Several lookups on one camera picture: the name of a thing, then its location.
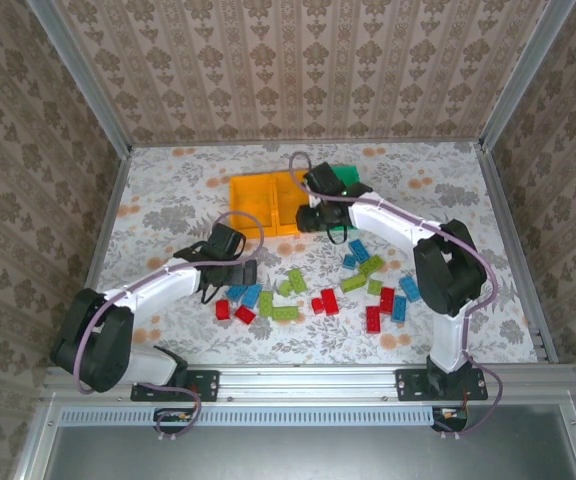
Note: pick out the aluminium front rail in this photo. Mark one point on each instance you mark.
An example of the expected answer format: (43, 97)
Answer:
(308, 382)

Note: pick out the aluminium frame post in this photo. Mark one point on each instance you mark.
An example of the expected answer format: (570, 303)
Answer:
(524, 75)
(83, 75)

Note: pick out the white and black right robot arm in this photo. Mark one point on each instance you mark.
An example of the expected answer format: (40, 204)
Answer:
(383, 220)

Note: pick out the small blue lego brick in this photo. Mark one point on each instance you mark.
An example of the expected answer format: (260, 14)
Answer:
(349, 261)

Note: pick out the green plastic bin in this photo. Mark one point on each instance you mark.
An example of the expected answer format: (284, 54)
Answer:
(346, 175)

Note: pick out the small red lego brick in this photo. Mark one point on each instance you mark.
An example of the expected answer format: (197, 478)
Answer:
(317, 306)

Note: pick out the long red lego brick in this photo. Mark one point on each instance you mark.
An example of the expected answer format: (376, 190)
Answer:
(373, 320)
(329, 302)
(387, 300)

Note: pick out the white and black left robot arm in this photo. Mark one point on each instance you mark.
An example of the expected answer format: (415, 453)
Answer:
(168, 286)

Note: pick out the aluminium side rail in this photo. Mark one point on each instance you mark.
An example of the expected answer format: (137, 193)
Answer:
(109, 215)
(513, 240)

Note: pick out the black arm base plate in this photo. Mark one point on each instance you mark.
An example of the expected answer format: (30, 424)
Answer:
(208, 385)
(410, 385)

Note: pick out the small green lego brick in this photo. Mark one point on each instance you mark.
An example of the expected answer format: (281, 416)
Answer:
(284, 288)
(374, 287)

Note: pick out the grey metal panel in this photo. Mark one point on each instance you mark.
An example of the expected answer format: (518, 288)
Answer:
(308, 455)

